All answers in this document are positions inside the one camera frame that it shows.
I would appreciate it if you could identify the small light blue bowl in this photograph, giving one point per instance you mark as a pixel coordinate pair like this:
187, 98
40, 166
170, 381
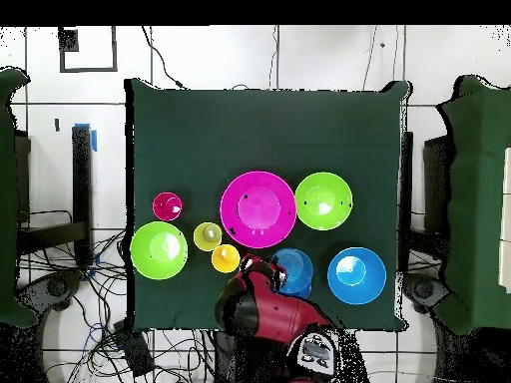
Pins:
297, 265

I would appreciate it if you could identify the large blue plastic bowl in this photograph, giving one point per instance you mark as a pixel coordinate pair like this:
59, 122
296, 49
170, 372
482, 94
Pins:
356, 275

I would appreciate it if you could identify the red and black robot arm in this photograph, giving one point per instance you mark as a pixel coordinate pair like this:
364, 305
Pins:
287, 315

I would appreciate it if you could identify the large pink plastic bowl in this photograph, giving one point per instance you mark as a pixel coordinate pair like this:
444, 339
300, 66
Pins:
258, 209

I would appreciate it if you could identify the pale yellow translucent cup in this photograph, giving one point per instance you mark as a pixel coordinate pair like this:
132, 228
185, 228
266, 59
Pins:
207, 236

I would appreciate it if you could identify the orange-yellow plastic cup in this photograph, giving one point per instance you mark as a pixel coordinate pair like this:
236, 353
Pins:
226, 258

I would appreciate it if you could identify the green plastic bowl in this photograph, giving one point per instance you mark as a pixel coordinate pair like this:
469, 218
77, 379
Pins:
159, 250
323, 200

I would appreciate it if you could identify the dark green tablecloth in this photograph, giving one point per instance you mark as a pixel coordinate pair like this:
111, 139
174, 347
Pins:
259, 127

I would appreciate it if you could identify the red plastic cup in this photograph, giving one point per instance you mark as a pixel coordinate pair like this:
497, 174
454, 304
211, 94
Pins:
167, 206

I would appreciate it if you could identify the black floor power box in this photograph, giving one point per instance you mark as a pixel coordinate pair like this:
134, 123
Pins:
133, 351

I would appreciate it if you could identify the neighbouring green cloth table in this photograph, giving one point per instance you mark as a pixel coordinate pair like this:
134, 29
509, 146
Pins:
475, 219
8, 199

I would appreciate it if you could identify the black stand post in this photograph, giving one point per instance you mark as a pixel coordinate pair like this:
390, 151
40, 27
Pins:
407, 199
82, 191

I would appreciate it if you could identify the grey pedestal foot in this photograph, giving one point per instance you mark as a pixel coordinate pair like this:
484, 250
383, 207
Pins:
56, 287
423, 289

